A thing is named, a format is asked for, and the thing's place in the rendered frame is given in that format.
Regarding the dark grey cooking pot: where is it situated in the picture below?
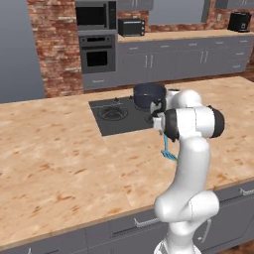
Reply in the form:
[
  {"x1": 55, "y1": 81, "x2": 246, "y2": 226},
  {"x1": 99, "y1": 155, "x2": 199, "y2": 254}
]
[{"x1": 133, "y1": 82, "x2": 168, "y2": 111}]

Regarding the grey drawer front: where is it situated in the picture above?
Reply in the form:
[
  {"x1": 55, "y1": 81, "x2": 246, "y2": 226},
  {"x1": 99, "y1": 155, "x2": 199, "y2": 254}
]
[
  {"x1": 109, "y1": 211, "x2": 169, "y2": 238},
  {"x1": 0, "y1": 227, "x2": 89, "y2": 254},
  {"x1": 213, "y1": 180, "x2": 254, "y2": 203}
]

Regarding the black microwave oven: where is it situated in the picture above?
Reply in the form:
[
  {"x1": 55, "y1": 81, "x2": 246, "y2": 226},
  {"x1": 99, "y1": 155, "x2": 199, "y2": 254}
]
[{"x1": 74, "y1": 0, "x2": 118, "y2": 33}]

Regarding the silver drawer handle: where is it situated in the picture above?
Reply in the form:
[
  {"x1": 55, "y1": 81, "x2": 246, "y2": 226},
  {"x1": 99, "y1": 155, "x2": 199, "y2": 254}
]
[
  {"x1": 133, "y1": 216, "x2": 161, "y2": 229},
  {"x1": 238, "y1": 187, "x2": 254, "y2": 196}
]

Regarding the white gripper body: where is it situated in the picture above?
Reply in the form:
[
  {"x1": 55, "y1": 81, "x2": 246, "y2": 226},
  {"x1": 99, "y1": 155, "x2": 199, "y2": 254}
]
[{"x1": 152, "y1": 113, "x2": 167, "y2": 133}]

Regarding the black toaster oven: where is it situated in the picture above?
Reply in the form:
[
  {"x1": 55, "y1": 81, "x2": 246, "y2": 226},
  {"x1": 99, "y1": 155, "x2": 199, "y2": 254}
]
[{"x1": 117, "y1": 18, "x2": 146, "y2": 38}]

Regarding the grey base cupboard run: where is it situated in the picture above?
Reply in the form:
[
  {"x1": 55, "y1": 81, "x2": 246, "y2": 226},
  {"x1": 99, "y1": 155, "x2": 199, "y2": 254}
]
[{"x1": 116, "y1": 34, "x2": 254, "y2": 85}]

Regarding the grey cupboard door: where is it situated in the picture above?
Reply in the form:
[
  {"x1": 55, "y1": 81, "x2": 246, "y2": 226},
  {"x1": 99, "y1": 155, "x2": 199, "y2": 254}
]
[
  {"x1": 86, "y1": 223, "x2": 171, "y2": 254},
  {"x1": 193, "y1": 194, "x2": 254, "y2": 252}
]

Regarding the blue spatula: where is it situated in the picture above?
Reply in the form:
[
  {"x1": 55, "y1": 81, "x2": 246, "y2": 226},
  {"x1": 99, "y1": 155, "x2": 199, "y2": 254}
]
[{"x1": 160, "y1": 133, "x2": 179, "y2": 163}]

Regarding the grey built-in oven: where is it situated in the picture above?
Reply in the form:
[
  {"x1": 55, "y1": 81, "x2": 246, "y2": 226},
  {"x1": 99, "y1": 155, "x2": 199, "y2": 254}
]
[{"x1": 78, "y1": 33, "x2": 118, "y2": 75}]

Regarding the grey wall cupboard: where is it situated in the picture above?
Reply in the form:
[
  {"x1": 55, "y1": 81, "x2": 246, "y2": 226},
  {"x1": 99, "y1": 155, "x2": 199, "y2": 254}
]
[
  {"x1": 214, "y1": 0, "x2": 254, "y2": 10},
  {"x1": 116, "y1": 0, "x2": 155, "y2": 12}
]

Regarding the dark grey hob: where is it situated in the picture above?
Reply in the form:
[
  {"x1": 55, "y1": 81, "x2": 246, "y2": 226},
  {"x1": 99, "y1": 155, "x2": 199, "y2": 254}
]
[{"x1": 88, "y1": 95, "x2": 168, "y2": 138}]

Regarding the silver cupboard door handle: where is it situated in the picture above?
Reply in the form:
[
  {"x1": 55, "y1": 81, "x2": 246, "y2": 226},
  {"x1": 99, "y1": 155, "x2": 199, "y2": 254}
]
[{"x1": 196, "y1": 218, "x2": 213, "y2": 247}]

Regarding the black coffee machine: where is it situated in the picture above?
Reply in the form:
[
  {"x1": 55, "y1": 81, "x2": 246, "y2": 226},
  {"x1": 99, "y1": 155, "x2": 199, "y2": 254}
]
[{"x1": 227, "y1": 11, "x2": 253, "y2": 34}]

